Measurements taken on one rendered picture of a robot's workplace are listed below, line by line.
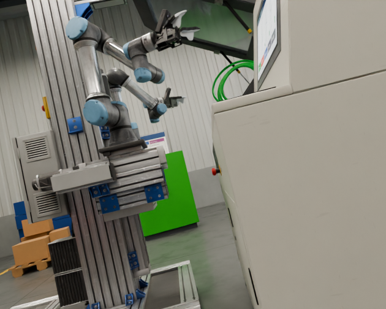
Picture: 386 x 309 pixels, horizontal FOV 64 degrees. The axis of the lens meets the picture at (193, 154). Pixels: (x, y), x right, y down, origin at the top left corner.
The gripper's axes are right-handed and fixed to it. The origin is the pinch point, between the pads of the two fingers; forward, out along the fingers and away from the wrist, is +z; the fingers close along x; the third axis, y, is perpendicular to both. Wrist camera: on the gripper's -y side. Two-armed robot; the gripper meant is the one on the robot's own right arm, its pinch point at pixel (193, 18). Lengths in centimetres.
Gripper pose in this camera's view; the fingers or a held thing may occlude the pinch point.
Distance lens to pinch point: 144.3
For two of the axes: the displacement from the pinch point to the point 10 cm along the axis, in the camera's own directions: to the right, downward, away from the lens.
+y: 1.8, 9.6, -2.0
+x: -3.9, -1.2, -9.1
